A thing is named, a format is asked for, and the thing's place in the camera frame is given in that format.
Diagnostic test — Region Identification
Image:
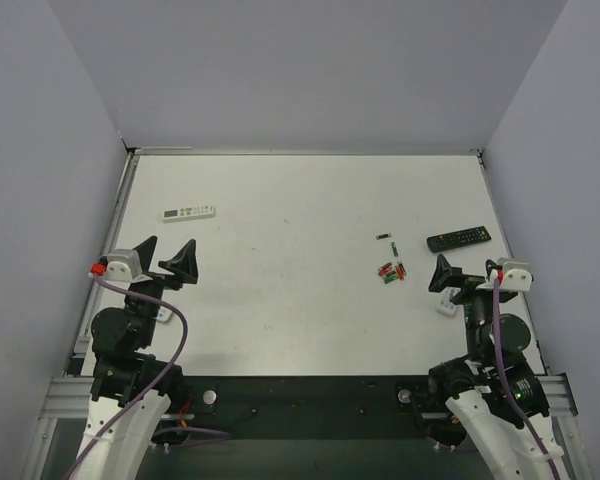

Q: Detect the long white remote control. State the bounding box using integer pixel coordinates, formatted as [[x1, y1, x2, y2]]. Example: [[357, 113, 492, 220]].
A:
[[162, 205, 216, 223]]

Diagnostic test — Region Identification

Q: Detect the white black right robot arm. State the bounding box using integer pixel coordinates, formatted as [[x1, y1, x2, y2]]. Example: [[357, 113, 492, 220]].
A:
[[428, 255, 568, 479]]

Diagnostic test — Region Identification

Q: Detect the small white remote right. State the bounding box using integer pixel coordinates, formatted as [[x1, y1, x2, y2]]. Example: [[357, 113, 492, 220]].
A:
[[435, 287, 459, 318]]

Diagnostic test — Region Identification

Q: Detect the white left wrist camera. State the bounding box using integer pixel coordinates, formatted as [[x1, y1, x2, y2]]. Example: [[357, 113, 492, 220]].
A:
[[90, 249, 142, 283]]

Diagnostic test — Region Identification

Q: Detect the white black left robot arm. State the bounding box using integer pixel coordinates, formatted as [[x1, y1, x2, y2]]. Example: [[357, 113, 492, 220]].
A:
[[65, 236, 199, 479]]

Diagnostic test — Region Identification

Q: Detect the aluminium frame rail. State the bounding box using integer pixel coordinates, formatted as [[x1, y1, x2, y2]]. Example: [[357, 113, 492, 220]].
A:
[[39, 376, 93, 419]]

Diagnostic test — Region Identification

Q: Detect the small white remote left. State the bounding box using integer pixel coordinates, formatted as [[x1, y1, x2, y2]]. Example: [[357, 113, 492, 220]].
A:
[[156, 306, 173, 324]]

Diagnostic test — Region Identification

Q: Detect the small white remote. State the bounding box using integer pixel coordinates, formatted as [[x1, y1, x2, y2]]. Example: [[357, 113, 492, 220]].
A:
[[435, 287, 459, 318], [156, 306, 173, 324]]

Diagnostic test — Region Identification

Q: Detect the black tv remote control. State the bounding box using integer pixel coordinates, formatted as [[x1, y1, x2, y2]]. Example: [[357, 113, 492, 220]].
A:
[[426, 226, 491, 254]]

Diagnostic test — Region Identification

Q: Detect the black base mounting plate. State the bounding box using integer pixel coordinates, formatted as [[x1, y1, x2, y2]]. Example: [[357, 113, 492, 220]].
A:
[[147, 375, 489, 449]]

